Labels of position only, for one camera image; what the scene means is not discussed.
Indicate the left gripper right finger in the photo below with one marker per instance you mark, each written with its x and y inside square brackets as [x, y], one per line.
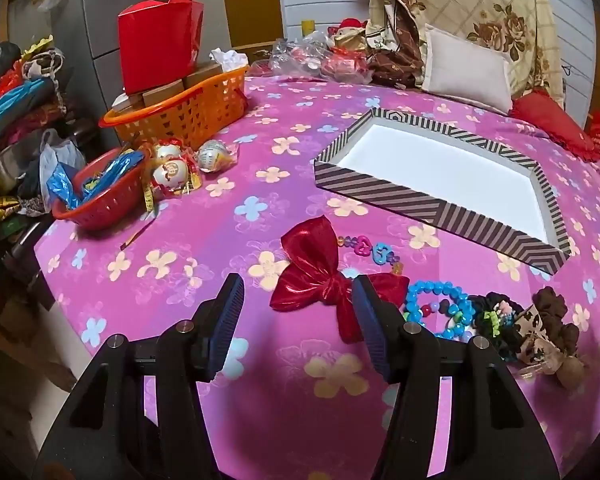
[494, 433]

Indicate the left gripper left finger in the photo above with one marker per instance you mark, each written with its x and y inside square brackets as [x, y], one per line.
[135, 412]

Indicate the brown leopard bow clip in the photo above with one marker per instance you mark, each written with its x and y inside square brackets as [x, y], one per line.
[547, 346]

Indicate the black crochet scrunchie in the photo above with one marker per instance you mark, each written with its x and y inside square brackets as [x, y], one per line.
[494, 319]

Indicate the red shiny bow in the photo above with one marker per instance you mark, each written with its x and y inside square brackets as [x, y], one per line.
[312, 276]

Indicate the pink floral bedsheet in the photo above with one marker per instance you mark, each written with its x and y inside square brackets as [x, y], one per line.
[293, 401]

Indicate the striped shallow box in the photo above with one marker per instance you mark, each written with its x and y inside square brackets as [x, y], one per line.
[454, 180]

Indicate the red plastic basket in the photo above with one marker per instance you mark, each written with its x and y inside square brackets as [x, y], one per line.
[111, 205]

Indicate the red white round ornament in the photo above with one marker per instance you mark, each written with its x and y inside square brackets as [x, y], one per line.
[173, 170]

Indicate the silver wrapped ball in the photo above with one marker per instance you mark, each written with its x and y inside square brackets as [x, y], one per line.
[216, 156]

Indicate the red cushion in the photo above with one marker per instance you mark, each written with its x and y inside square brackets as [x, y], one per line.
[541, 111]

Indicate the orange plastic basket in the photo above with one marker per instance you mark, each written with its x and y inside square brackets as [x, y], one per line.
[193, 116]

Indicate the white pillow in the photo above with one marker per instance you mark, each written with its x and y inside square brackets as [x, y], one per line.
[463, 71]

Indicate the red gift bag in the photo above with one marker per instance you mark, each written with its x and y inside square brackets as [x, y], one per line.
[159, 42]

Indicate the grey refrigerator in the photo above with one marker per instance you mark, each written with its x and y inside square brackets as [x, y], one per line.
[115, 46]

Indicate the clear plastic bag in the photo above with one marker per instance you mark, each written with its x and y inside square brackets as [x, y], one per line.
[315, 57]

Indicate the floral beige quilt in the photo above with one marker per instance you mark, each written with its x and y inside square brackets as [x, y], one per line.
[523, 30]

